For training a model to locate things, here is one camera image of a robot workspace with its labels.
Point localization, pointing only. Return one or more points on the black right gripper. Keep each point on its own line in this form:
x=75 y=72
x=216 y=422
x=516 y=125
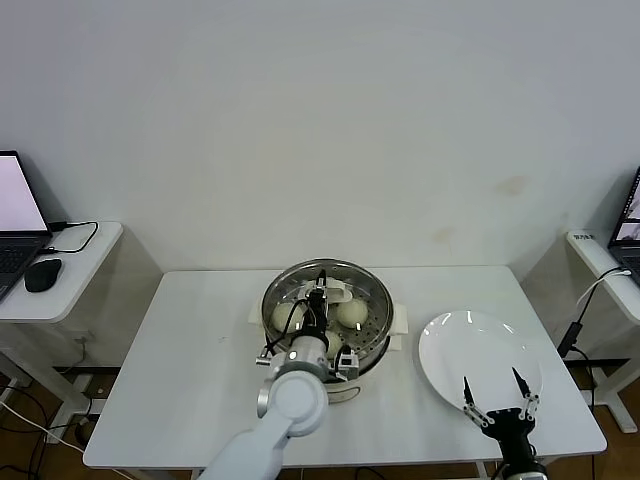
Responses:
x=510 y=430

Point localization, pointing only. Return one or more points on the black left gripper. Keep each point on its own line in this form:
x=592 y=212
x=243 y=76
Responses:
x=316 y=317

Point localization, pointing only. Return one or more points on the white steamed baozi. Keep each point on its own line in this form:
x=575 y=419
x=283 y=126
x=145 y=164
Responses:
x=352 y=312
x=334 y=344
x=282 y=316

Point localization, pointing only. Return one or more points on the perforated steel steamer basket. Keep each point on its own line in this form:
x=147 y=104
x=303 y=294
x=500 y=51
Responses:
x=378 y=352

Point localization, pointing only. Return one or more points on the round white plate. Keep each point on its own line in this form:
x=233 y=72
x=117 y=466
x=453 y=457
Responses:
x=475 y=350

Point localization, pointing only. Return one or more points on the cream electric cooker base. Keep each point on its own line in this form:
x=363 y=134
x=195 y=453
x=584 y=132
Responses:
x=400 y=325

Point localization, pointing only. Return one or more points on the white side table with label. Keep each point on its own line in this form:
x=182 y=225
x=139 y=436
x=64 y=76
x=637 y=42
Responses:
x=585 y=255

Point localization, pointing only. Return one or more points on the black laptop with dark screen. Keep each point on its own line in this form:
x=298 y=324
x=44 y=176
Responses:
x=627 y=250

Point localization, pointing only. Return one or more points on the white side table with mouse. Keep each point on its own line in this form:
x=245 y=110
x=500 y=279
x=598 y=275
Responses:
x=75 y=280

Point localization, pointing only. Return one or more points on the black computer mouse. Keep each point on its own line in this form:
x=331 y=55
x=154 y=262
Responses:
x=42 y=276

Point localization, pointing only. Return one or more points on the black laptop with pale screen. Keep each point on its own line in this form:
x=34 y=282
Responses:
x=15 y=200

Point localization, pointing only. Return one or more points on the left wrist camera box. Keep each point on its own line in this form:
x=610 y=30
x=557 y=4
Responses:
x=347 y=367

